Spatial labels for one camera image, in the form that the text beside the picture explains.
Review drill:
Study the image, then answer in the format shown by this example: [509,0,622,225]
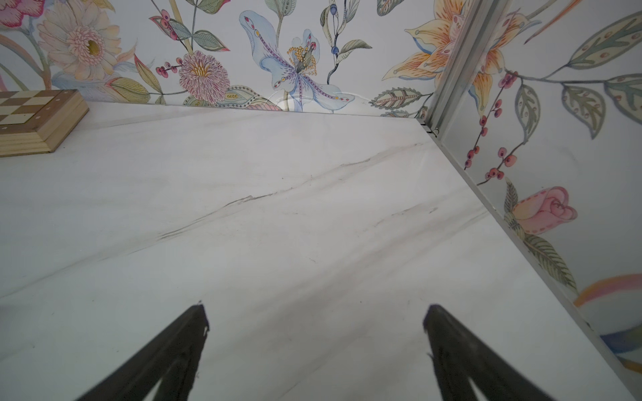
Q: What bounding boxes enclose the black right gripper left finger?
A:
[80,304,210,400]

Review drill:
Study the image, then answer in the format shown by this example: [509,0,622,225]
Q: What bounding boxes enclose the wooden folding chess board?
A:
[1,90,90,157]

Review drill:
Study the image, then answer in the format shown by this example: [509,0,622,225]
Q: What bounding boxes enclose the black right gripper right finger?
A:
[422,304,552,400]

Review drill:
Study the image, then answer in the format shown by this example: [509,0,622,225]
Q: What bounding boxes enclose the aluminium corner post right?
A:
[423,0,511,137]

